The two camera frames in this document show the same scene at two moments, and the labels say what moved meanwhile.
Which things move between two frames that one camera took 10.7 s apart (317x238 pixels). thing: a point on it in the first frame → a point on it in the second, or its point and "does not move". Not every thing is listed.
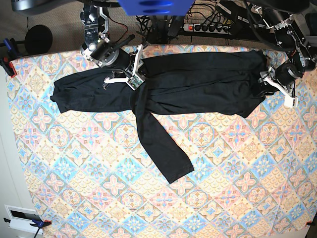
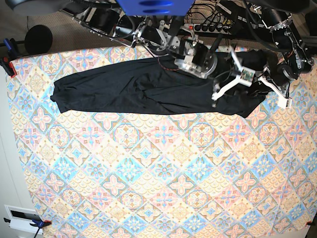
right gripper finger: [108, 81] → [237, 81]
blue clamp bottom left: [40, 224] does not move
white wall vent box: [21, 219] does not move
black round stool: [38, 39] does not move
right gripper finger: [137, 78] → [247, 76]
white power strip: [219, 29] does not move
